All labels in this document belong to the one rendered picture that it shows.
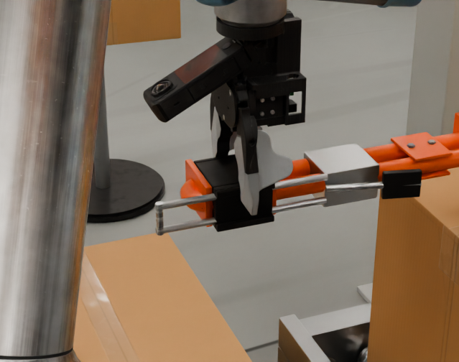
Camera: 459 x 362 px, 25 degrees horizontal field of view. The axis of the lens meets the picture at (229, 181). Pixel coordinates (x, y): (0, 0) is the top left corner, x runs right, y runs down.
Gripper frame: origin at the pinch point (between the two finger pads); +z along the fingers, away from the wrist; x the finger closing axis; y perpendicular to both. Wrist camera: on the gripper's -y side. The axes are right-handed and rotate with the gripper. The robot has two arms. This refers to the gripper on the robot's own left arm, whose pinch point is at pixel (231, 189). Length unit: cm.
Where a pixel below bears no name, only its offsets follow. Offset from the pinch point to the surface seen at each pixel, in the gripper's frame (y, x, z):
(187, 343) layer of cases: 7, 43, 54
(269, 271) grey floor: 61, 136, 109
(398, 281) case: 30.7, 13.6, 28.2
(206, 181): -3.4, -1.3, -2.3
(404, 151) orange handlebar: 21.7, -0.2, -0.9
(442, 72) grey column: 88, 98, 37
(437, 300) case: 30.9, 3.4, 24.9
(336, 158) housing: 13.1, 0.4, -1.3
